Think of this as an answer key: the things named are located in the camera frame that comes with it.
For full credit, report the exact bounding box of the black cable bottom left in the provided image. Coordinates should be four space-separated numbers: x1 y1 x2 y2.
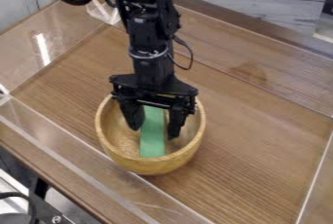
0 192 37 224

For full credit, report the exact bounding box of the clear acrylic corner bracket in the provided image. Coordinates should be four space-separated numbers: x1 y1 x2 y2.
85 0 120 25

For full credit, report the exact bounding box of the black table leg bracket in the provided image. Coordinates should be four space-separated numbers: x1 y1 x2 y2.
28 178 73 224

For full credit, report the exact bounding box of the clear acrylic tray wall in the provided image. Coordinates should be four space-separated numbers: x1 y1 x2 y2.
0 0 333 224

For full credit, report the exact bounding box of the brown wooden bowl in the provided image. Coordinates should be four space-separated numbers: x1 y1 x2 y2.
95 96 207 175

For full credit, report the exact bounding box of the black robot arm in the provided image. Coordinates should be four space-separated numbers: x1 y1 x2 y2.
61 0 198 139

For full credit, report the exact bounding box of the green rectangular block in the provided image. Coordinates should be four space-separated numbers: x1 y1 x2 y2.
139 106 167 158

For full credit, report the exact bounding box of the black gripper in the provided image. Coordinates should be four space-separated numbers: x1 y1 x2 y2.
110 54 198 139

